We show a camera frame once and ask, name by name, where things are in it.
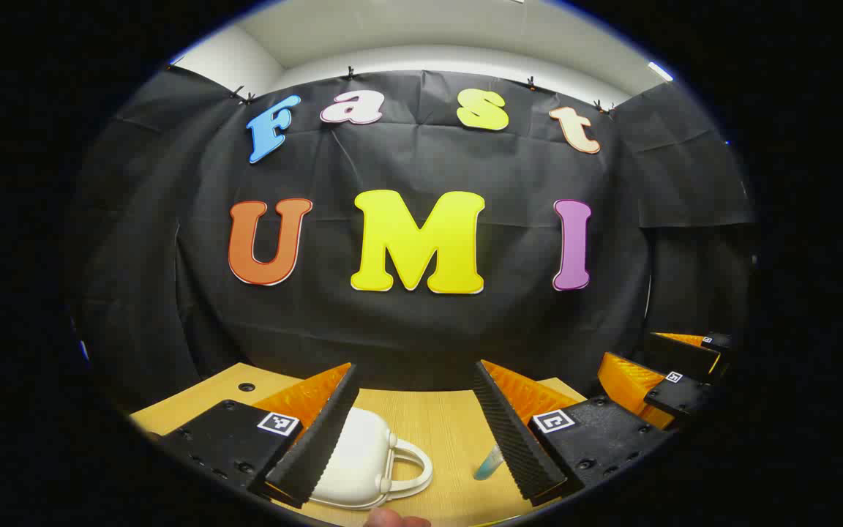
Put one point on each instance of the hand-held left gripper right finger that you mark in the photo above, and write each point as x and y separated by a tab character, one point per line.
509	439

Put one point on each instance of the black backdrop cloth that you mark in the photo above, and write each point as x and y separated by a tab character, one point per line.
392	329

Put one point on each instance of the white suitcase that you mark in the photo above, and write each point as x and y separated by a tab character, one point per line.
363	454

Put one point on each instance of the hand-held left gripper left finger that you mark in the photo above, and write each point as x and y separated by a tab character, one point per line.
326	439

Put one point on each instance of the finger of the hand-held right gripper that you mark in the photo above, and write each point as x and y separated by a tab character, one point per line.
685	355
677	395

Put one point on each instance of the ceiling light strip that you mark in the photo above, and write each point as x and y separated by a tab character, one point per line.
660	71

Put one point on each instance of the blue skin care tube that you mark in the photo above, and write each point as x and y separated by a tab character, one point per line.
488	464

